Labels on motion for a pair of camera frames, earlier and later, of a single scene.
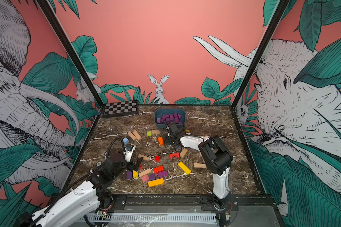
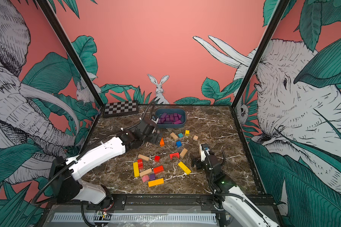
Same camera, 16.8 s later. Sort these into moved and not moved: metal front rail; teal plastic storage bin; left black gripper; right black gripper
Moved: right black gripper; left black gripper
Not moved: teal plastic storage bin; metal front rail
